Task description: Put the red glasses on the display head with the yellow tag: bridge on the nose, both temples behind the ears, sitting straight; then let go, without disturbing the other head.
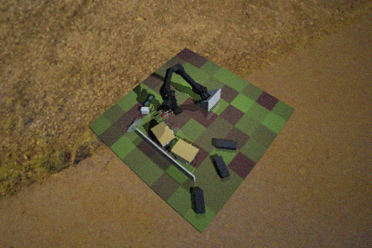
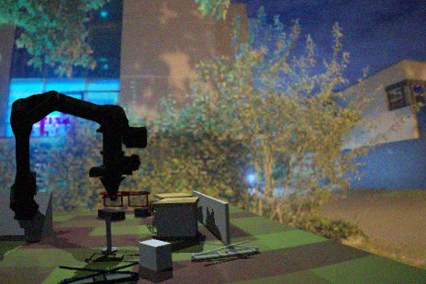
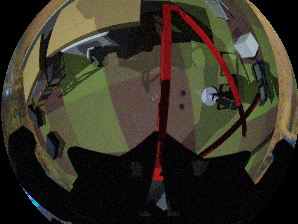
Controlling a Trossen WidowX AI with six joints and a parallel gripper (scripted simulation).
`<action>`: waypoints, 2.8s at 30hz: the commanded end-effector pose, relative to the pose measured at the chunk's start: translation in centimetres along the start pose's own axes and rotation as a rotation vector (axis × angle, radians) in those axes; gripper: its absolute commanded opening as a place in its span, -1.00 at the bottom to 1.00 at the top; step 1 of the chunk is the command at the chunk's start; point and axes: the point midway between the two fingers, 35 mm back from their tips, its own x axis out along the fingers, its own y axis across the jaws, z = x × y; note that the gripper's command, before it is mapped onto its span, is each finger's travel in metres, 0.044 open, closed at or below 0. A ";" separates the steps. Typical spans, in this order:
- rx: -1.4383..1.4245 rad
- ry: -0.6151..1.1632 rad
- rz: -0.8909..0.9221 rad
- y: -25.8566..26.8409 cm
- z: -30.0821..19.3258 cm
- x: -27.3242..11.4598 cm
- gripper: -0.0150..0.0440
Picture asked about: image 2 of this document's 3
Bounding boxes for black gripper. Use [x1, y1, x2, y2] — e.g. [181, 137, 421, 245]
[89, 147, 132, 195]

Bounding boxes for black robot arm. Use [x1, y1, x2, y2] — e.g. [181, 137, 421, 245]
[9, 90, 147, 221]

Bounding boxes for red glasses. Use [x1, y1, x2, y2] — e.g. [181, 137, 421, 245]
[100, 191, 151, 207]

